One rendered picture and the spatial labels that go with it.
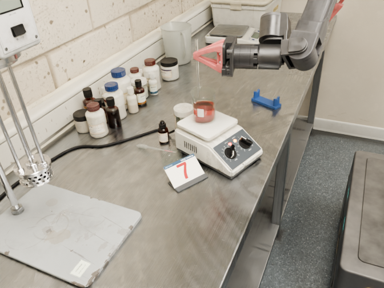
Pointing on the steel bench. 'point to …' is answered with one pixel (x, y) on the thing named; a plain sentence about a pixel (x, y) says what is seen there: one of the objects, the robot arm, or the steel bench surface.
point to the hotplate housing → (193, 143)
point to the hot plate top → (211, 133)
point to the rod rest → (266, 100)
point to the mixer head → (16, 30)
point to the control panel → (242, 155)
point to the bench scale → (224, 31)
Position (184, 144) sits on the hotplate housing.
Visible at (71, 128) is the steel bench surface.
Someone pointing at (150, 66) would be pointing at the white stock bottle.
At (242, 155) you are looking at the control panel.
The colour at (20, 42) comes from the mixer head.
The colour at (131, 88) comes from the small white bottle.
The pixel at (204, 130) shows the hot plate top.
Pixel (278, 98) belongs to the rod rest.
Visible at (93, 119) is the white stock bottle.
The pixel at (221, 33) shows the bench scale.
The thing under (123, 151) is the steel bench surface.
